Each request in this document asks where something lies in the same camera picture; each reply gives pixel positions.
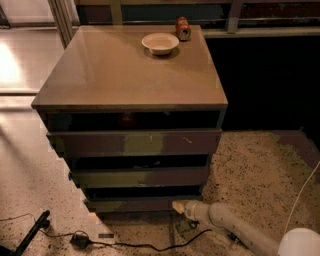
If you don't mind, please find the grey top drawer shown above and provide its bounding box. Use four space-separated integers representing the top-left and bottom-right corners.
47 129 222 158

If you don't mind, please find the black cable with adapter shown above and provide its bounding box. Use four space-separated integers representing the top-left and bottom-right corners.
0 213 248 253

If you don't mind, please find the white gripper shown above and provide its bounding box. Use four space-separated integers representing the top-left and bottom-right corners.
172 200 210 222

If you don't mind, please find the grey middle drawer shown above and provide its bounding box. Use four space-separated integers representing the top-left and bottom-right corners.
72 167 209 188

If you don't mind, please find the grey drawer cabinet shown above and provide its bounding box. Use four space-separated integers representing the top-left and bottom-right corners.
31 24 229 221

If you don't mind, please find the white cable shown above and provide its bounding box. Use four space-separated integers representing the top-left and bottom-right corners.
283 160 320 236

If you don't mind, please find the grey bottom drawer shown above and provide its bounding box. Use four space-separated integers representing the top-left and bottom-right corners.
83 195 203 214

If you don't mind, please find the grey window frame rail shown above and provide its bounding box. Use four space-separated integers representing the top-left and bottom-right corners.
73 0 320 38

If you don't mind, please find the white bowl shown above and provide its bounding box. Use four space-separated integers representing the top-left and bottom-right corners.
142 33 179 55

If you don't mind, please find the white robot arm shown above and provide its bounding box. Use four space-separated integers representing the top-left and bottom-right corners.
172 200 320 256

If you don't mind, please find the orange soda can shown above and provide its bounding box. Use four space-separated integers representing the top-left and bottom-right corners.
175 17 191 41

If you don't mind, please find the grey drawer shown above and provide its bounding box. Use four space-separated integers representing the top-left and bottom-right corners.
83 195 203 214
72 167 209 188
47 129 222 158

